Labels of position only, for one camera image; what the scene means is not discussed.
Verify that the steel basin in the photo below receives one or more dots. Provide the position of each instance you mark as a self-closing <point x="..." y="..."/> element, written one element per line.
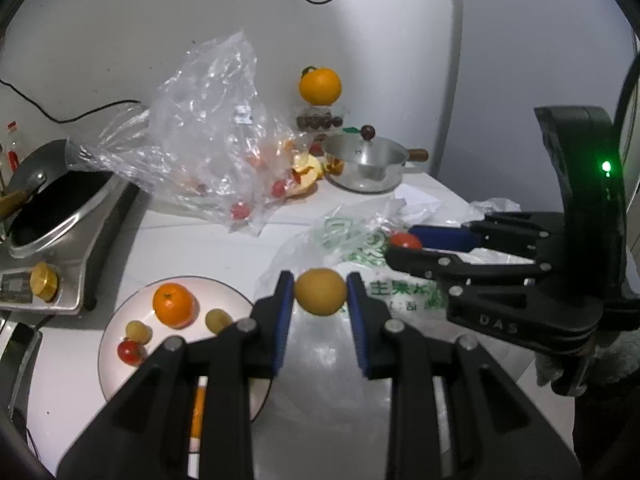
<point x="15" y="355"/>

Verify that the silver induction cooker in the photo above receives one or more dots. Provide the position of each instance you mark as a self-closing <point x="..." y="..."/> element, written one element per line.
<point x="85" y="240"/>

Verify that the clear plastic bag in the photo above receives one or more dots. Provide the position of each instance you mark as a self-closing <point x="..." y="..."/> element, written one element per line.
<point x="200" y="110"/>

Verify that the white plate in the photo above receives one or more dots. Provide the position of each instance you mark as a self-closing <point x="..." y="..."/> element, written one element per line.
<point x="230" y="300"/>

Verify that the red tomato piece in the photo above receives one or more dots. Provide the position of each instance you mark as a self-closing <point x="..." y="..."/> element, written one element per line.
<point x="295" y="175"/>

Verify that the orange peel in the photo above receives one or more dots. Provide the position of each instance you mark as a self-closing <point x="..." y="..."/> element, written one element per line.
<point x="307" y="170"/>

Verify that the white paper receipt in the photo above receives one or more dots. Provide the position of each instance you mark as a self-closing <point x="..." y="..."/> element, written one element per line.
<point x="417" y="197"/>

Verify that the grey refrigerator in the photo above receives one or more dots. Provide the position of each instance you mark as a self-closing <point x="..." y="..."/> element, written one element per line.
<point x="500" y="85"/>

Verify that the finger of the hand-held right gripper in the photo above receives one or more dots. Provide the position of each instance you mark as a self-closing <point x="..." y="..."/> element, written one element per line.
<point x="425" y="262"/>
<point x="440" y="237"/>

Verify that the mandarin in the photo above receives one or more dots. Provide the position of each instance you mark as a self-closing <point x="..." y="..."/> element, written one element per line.
<point x="173" y="305"/>
<point x="198" y="410"/>

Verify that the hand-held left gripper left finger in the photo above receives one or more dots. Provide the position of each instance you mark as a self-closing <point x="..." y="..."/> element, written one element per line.
<point x="285" y="320"/>

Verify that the large orange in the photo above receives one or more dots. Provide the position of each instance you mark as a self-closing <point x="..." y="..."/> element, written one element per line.
<point x="320" y="86"/>

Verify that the clear box of dark fruits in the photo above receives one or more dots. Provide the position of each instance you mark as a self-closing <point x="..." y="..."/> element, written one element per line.
<point x="320" y="121"/>

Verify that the cherry tomato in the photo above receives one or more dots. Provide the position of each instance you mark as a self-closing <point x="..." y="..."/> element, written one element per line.
<point x="404" y="240"/>
<point x="240" y="210"/>
<point x="131" y="352"/>
<point x="278" y="188"/>

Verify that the glass pot lid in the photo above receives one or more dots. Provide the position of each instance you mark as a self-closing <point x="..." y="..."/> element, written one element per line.
<point x="360" y="152"/>

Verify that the small yellow-green fruit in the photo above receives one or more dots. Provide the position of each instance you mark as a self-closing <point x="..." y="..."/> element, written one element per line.
<point x="320" y="291"/>
<point x="218" y="320"/>
<point x="138" y="331"/>

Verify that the green printed plastic bag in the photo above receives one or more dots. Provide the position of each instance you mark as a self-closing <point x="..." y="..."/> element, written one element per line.
<point x="400" y="295"/>

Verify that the black wok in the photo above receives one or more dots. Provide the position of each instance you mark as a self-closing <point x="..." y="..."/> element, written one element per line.
<point x="45" y="165"/>

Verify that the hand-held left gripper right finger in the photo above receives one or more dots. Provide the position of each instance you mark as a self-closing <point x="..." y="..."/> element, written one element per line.
<point x="357" y="325"/>

